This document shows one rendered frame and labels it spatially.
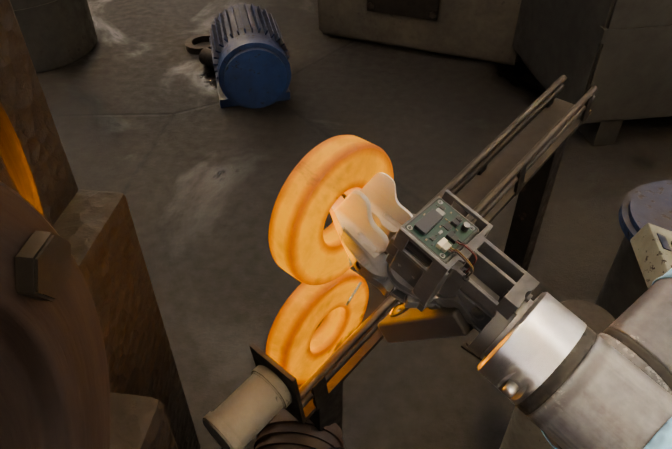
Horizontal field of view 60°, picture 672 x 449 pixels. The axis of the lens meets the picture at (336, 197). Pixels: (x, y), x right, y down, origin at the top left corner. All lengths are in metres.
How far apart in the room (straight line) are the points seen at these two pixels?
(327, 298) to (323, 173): 0.21
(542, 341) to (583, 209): 1.67
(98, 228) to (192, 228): 1.30
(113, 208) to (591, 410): 0.51
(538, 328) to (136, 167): 1.93
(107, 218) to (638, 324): 0.56
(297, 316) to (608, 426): 0.34
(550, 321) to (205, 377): 1.19
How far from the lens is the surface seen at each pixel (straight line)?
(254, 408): 0.71
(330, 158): 0.54
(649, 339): 0.64
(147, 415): 0.60
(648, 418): 0.51
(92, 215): 0.70
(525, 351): 0.50
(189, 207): 2.05
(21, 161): 0.37
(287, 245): 0.54
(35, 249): 0.22
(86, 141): 2.50
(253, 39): 2.33
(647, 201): 1.53
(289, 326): 0.68
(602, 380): 0.51
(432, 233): 0.50
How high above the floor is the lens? 1.30
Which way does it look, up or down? 40 degrees down
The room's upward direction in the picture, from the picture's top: straight up
